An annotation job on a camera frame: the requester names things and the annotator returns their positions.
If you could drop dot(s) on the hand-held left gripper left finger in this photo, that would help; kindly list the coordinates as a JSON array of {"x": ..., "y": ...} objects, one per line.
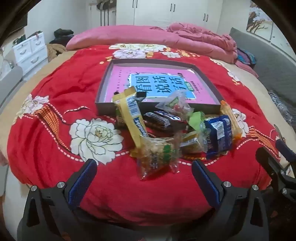
[{"x": 84, "y": 183}]

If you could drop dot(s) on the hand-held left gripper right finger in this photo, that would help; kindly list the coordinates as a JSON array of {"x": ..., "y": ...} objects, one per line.
[{"x": 205, "y": 180}]

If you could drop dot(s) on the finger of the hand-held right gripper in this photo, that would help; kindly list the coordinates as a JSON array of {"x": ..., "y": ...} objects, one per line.
[
  {"x": 266, "y": 160},
  {"x": 286, "y": 150}
]

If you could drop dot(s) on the clear yellow-green cake packet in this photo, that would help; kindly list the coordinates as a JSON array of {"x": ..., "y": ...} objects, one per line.
[{"x": 192, "y": 141}]

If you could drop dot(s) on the blue snack packet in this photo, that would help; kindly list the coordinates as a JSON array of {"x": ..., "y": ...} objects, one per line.
[{"x": 218, "y": 136}]

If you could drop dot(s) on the orange snack packet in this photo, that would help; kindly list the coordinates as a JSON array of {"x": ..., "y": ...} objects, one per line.
[{"x": 233, "y": 122}]

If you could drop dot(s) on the clear nut packet green label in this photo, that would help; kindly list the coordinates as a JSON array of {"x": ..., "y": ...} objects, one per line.
[{"x": 159, "y": 155}]

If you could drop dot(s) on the light green snack packet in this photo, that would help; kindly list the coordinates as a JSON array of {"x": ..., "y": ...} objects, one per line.
[{"x": 196, "y": 119}]

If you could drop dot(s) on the black snack bar packet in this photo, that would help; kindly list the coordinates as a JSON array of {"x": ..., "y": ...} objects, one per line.
[{"x": 161, "y": 120}]

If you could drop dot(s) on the grey cardboard box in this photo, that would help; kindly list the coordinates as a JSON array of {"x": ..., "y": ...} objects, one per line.
[{"x": 104, "y": 109}]

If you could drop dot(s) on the clear dried fruit packet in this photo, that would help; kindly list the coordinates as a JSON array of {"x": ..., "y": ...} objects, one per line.
[{"x": 175, "y": 104}]

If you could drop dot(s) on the yellow long snack packet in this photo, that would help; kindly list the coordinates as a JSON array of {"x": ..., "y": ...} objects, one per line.
[{"x": 133, "y": 113}]

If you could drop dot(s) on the grey patterned cloth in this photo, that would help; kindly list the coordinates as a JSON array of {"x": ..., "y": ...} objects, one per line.
[{"x": 282, "y": 106}]

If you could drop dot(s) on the grey padded headboard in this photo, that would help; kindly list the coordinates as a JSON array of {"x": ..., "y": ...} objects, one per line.
[{"x": 272, "y": 60}]

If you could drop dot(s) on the purple teal cloth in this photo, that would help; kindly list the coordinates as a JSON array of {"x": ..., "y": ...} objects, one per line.
[{"x": 245, "y": 56}]

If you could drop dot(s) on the red floral blanket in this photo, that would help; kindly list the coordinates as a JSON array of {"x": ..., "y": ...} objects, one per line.
[{"x": 57, "y": 76}]

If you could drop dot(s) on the pink book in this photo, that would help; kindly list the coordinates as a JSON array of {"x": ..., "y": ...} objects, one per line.
[{"x": 120, "y": 76}]

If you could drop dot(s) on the brown fuzzy cloth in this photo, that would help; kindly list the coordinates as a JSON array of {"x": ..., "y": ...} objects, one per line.
[{"x": 56, "y": 52}]

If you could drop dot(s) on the white drawer cabinet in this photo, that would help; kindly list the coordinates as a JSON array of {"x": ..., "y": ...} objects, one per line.
[{"x": 30, "y": 53}]

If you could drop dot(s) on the dark clothes pile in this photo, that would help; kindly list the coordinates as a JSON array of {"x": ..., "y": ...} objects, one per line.
[{"x": 61, "y": 34}]

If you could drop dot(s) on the pink duvet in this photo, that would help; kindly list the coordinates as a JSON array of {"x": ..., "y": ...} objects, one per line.
[{"x": 138, "y": 37}]

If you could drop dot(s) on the white wardrobe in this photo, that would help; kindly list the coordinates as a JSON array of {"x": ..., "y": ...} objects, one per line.
[{"x": 150, "y": 11}]

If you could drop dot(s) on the tree wall picture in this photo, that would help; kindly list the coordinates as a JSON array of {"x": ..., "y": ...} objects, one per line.
[{"x": 256, "y": 18}]

